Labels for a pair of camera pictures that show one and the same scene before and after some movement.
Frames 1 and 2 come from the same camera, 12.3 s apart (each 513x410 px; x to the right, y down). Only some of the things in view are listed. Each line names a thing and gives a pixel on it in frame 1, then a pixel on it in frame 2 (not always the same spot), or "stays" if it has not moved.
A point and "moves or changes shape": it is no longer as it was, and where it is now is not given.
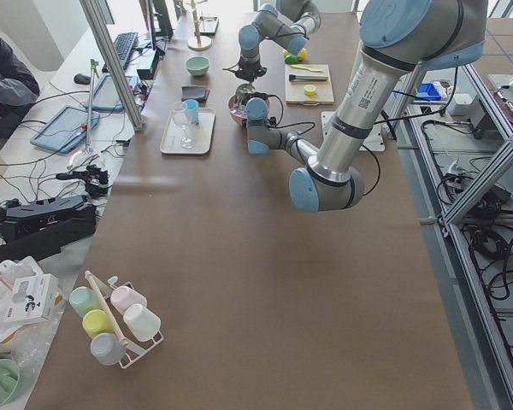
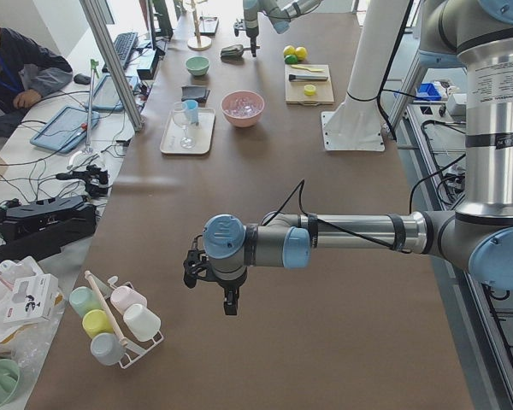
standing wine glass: (180, 116) stays
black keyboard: (124, 45) stays
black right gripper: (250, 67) to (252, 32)
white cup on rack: (141, 322) stays
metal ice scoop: (242, 93) to (234, 50)
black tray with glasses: (208, 26) stays
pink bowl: (239, 115) moves or changes shape
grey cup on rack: (107, 349) stays
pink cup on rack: (122, 297) stays
